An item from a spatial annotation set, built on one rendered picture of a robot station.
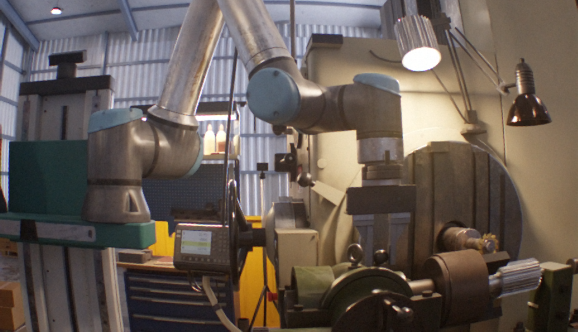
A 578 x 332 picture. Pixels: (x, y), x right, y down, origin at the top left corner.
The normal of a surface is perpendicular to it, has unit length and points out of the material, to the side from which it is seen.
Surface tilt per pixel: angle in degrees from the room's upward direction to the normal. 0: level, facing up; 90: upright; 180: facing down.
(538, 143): 90
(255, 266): 90
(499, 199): 90
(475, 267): 47
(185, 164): 122
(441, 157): 90
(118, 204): 70
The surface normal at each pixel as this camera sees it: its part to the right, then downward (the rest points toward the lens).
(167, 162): 0.75, 0.40
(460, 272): 0.07, -0.65
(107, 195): 0.17, -0.42
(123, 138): 0.66, -0.07
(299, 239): 0.11, -0.08
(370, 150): -0.58, -0.07
